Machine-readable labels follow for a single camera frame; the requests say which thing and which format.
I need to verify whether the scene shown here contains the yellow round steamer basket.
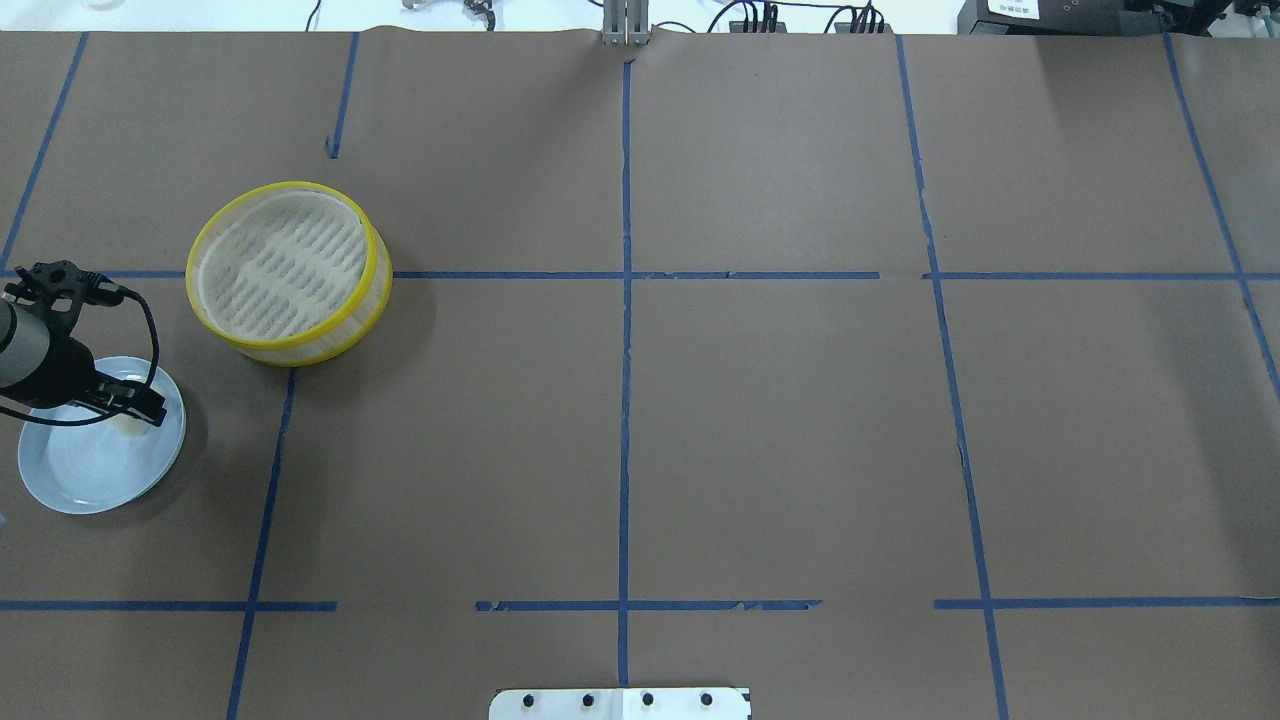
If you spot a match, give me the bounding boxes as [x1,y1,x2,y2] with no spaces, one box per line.
[186,181,393,368]

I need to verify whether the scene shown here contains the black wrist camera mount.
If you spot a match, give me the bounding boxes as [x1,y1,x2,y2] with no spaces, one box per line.
[3,260,128,333]

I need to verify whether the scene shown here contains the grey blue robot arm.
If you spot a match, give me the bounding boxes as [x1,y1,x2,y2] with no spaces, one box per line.
[1,291,168,428]

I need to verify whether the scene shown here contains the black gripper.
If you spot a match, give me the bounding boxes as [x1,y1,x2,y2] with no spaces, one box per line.
[26,340,168,427]

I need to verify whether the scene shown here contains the light blue plate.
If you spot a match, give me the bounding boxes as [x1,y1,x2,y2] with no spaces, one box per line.
[17,369,186,515]

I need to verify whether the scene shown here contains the aluminium frame post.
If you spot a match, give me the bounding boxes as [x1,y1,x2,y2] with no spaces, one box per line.
[598,0,652,46]

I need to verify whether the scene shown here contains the white steamed bun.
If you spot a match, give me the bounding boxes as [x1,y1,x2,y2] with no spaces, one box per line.
[106,415,157,443]

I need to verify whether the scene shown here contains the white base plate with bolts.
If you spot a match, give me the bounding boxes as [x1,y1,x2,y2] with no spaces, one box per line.
[488,687,753,719]

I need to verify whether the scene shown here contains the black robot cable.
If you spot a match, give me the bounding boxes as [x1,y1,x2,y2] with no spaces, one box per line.
[0,284,161,428]

